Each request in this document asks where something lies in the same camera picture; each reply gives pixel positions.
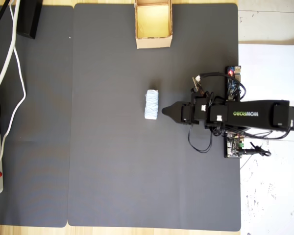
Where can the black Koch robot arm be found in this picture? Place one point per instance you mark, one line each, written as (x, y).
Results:
(250, 113)

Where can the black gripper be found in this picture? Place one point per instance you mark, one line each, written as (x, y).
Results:
(198, 110)

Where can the white cloth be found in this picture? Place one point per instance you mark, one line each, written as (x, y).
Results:
(152, 105)

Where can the blue circuit board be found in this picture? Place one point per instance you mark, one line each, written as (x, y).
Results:
(232, 84)

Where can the circuit board with green terminal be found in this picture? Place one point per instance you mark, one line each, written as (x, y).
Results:
(232, 145)

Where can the white paper sheet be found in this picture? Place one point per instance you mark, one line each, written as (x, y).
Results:
(269, 73)

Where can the narrow dark grey mat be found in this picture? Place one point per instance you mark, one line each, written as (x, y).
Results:
(39, 134)

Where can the large dark grey mat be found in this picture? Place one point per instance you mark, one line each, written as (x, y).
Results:
(127, 159)

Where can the open cardboard box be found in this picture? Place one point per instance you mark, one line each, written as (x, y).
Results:
(153, 41)

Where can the small wrist camera board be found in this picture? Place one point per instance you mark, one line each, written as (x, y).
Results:
(197, 84)

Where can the black rectangular stand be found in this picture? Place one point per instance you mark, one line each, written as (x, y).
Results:
(29, 17)

